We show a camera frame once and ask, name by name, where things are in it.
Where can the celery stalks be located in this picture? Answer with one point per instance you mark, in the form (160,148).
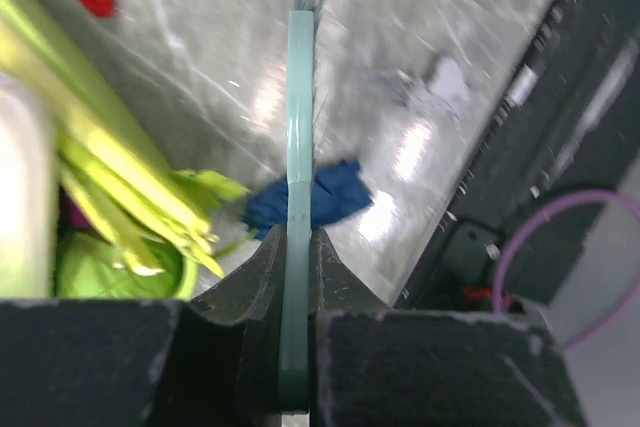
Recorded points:
(109,165)

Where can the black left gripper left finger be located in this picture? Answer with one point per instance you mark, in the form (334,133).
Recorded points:
(208,362)

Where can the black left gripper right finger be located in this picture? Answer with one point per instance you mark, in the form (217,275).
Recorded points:
(376,366)

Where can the green napa cabbage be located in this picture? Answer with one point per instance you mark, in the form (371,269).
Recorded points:
(28,193)

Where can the teal hand brush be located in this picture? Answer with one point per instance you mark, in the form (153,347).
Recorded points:
(293,357)

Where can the green plastic basket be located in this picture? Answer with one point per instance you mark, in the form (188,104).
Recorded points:
(85,270)

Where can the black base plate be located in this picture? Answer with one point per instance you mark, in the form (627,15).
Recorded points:
(568,121)

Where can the white scrap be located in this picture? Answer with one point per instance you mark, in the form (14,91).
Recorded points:
(441,88)

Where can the dark blue scrap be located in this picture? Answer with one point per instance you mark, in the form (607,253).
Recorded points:
(337,192)

